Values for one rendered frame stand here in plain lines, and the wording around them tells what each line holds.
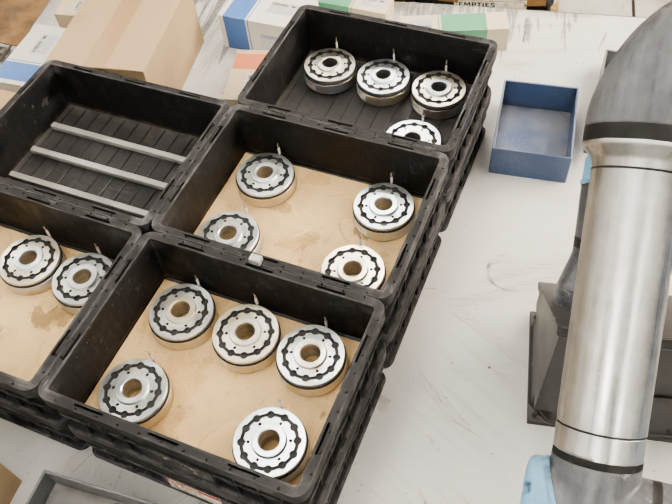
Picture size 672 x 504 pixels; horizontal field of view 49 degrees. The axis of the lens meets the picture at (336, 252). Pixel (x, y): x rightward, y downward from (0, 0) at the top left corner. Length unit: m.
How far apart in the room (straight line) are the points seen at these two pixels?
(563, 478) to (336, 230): 0.70
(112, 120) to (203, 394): 0.64
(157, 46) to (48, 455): 0.83
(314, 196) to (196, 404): 0.42
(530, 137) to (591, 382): 0.99
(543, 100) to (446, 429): 0.75
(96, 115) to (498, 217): 0.81
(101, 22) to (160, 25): 0.13
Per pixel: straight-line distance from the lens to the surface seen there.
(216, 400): 1.12
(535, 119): 1.63
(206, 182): 1.29
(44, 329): 1.27
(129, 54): 1.63
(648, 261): 0.65
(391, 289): 1.06
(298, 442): 1.04
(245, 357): 1.11
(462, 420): 1.22
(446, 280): 1.35
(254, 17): 1.77
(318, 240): 1.24
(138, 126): 1.51
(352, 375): 0.99
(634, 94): 0.65
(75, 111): 1.59
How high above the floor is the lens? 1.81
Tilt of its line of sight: 54 degrees down
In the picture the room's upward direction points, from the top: 7 degrees counter-clockwise
